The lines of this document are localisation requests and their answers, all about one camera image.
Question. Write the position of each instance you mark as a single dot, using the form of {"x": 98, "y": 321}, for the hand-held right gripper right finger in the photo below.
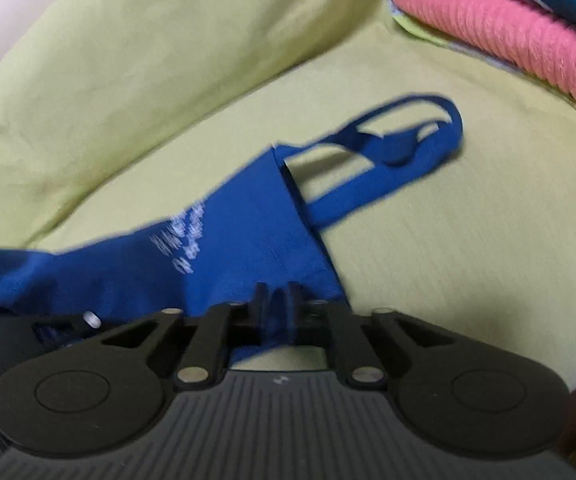
{"x": 352, "y": 340}

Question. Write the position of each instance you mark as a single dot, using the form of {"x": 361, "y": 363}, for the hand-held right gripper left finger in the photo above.
{"x": 208, "y": 340}

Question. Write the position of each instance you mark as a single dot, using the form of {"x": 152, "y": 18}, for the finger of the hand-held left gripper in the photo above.
{"x": 28, "y": 332}

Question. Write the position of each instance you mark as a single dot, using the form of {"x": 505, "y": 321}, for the blue shopping bag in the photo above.
{"x": 228, "y": 240}

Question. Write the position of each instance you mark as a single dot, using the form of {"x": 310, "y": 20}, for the pink knitted blanket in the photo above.
{"x": 507, "y": 35}

